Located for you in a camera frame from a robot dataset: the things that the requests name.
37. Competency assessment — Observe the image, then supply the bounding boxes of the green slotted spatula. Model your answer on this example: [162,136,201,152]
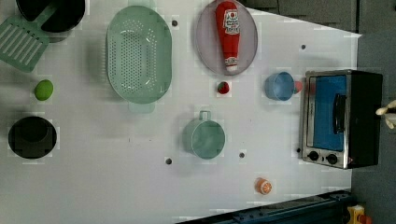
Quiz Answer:
[0,5,54,73]

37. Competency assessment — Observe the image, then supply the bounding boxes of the red plush ketchup bottle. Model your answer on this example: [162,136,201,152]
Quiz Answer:
[215,1,240,72]

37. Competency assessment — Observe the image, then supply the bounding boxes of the green toy lime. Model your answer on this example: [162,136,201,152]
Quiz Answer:
[35,79,54,101]

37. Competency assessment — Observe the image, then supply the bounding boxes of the blue bowl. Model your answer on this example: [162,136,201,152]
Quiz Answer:
[264,72,294,101]

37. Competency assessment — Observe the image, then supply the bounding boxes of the black round bowl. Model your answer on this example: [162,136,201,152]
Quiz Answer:
[8,116,57,160]

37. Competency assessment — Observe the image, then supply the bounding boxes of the small red toy strawberry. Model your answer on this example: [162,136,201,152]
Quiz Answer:
[218,81,230,94]

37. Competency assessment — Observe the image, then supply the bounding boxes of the blue metal frame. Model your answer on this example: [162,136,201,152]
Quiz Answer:
[177,190,357,224]

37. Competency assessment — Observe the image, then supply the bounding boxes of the black toaster oven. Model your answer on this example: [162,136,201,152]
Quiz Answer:
[301,70,383,169]

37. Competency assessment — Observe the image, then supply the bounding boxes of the black cylindrical holder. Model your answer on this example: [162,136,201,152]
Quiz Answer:
[15,0,86,33]

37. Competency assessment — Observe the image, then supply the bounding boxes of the grey round plate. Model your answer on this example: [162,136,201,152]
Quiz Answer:
[195,0,258,76]

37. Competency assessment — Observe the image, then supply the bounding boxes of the green colander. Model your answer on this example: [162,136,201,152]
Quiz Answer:
[106,6,172,114]

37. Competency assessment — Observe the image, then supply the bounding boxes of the orange slice toy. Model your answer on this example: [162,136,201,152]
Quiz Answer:
[255,177,272,195]

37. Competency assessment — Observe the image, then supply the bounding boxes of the green measuring cup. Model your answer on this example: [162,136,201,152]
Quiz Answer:
[182,110,226,160]

